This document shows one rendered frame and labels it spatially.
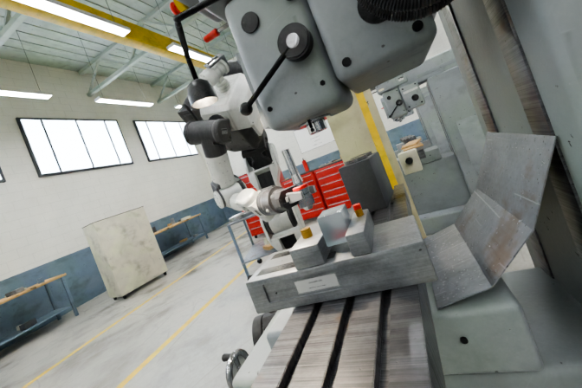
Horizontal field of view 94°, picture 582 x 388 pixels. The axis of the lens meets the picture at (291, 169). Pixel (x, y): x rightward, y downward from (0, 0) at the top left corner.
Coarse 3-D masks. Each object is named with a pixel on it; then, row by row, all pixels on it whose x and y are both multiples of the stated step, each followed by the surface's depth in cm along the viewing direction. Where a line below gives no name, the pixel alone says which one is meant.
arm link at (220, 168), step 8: (208, 160) 108; (216, 160) 108; (224, 160) 110; (216, 168) 109; (224, 168) 111; (216, 176) 111; (224, 176) 112; (232, 176) 115; (216, 184) 113; (224, 184) 113; (232, 184) 115; (216, 192) 112; (216, 200) 115; (224, 200) 112
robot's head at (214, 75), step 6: (216, 66) 108; (222, 66) 110; (204, 72) 107; (210, 72) 107; (216, 72) 108; (222, 72) 110; (228, 72) 114; (204, 78) 107; (210, 78) 107; (216, 78) 108; (222, 78) 112; (216, 84) 113; (222, 84) 112
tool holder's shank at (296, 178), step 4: (284, 152) 78; (288, 152) 78; (284, 156) 78; (288, 156) 78; (288, 160) 78; (292, 160) 78; (288, 164) 78; (292, 164) 78; (288, 168) 78; (292, 168) 77; (296, 168) 78; (292, 172) 78; (296, 172) 78; (292, 176) 78; (296, 176) 77; (300, 176) 78; (292, 180) 78; (296, 180) 77; (300, 180) 77; (296, 184) 78; (300, 184) 77
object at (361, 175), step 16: (352, 160) 100; (368, 160) 96; (352, 176) 100; (368, 176) 97; (384, 176) 109; (352, 192) 101; (368, 192) 98; (384, 192) 99; (368, 208) 99; (384, 208) 97
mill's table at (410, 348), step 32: (416, 288) 44; (288, 320) 49; (320, 320) 45; (352, 320) 42; (384, 320) 42; (416, 320) 37; (288, 352) 41; (320, 352) 38; (352, 352) 36; (384, 352) 36; (416, 352) 32; (256, 384) 37; (288, 384) 37; (320, 384) 33; (352, 384) 31; (384, 384) 31; (416, 384) 28
